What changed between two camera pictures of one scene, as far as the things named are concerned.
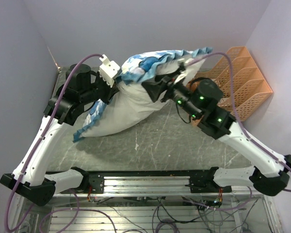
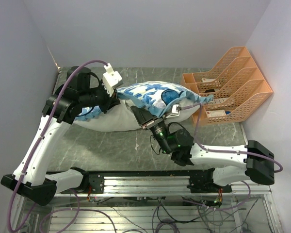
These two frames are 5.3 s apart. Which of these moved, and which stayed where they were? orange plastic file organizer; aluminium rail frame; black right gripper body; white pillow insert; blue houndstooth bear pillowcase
Moved: white pillow insert; blue houndstooth bear pillowcase; black right gripper body
Stayed: orange plastic file organizer; aluminium rail frame
